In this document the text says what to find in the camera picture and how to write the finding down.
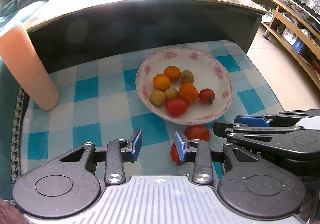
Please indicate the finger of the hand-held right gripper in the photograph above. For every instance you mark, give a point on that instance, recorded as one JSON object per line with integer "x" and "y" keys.
{"x": 222, "y": 130}
{"x": 252, "y": 121}

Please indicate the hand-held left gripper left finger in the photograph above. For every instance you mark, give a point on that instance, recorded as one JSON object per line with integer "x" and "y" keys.
{"x": 137, "y": 145}

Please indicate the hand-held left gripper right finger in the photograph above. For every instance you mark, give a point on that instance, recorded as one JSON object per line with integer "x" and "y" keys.
{"x": 180, "y": 146}

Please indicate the small red tomato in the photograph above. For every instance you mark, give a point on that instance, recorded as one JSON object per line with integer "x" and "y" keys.
{"x": 207, "y": 96}
{"x": 173, "y": 153}
{"x": 176, "y": 106}

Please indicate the large red tomato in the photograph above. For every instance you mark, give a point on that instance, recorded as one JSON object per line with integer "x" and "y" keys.
{"x": 197, "y": 133}

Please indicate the small orange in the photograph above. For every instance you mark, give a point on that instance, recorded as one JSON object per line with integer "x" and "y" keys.
{"x": 161, "y": 82}
{"x": 172, "y": 73}
{"x": 188, "y": 92}

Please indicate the yellow green round fruit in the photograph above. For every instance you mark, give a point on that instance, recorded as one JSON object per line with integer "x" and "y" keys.
{"x": 157, "y": 97}
{"x": 187, "y": 77}
{"x": 171, "y": 93}

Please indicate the white floral plate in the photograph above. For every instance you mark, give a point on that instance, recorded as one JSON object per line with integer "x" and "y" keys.
{"x": 200, "y": 69}

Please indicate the blue checked tablecloth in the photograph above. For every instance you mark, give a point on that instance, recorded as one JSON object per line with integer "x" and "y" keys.
{"x": 82, "y": 114}

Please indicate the blue box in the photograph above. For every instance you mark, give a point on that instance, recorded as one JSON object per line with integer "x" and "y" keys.
{"x": 298, "y": 45}

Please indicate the white box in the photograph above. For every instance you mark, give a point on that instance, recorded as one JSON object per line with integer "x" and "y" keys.
{"x": 290, "y": 34}

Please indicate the wooden shelf unit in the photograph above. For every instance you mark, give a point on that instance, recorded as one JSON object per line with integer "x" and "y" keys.
{"x": 277, "y": 19}

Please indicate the black television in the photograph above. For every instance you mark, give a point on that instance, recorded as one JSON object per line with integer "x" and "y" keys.
{"x": 312, "y": 18}

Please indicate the dark coffee table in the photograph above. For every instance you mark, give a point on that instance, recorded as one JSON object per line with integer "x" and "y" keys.
{"x": 150, "y": 26}

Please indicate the pink ribbed cylinder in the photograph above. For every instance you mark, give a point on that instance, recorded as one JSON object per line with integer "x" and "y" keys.
{"x": 30, "y": 69}

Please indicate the teal blanket with houndstooth trim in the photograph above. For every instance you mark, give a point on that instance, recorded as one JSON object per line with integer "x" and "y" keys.
{"x": 7, "y": 114}

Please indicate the dark fuzzy cloth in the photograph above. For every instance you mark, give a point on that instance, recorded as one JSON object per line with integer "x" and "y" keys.
{"x": 8, "y": 214}

